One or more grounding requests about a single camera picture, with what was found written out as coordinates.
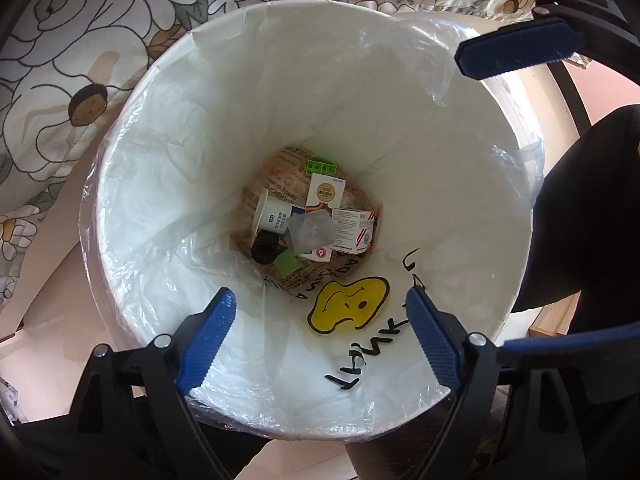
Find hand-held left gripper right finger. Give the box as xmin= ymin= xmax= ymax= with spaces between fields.
xmin=405 ymin=286 xmax=576 ymax=480

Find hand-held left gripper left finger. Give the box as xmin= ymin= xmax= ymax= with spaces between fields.
xmin=65 ymin=287 xmax=237 ymax=480

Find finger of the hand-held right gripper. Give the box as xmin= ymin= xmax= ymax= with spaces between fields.
xmin=500 ymin=324 xmax=640 ymax=405
xmin=456 ymin=0 xmax=640 ymax=86

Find clear plastic bin liner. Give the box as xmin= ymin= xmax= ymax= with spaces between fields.
xmin=79 ymin=10 xmax=546 ymax=443

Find black foam roller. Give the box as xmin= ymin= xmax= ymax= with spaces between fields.
xmin=250 ymin=230 xmax=286 ymax=266

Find green cube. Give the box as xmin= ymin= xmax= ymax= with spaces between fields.
xmin=272 ymin=250 xmax=301 ymax=276

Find small white box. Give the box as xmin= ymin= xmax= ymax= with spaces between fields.
xmin=330 ymin=207 xmax=377 ymax=256

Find white round jar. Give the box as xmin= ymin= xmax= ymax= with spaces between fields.
xmin=252 ymin=195 xmax=296 ymax=236

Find clear plastic bottle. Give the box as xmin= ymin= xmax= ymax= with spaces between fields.
xmin=287 ymin=212 xmax=335 ymax=256

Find white trash bin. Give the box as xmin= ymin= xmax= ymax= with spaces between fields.
xmin=80 ymin=0 xmax=535 ymax=443

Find white milk carton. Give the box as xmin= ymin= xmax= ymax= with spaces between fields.
xmin=300 ymin=172 xmax=347 ymax=263

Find person's black trousers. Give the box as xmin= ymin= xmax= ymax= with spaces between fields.
xmin=15 ymin=105 xmax=640 ymax=480

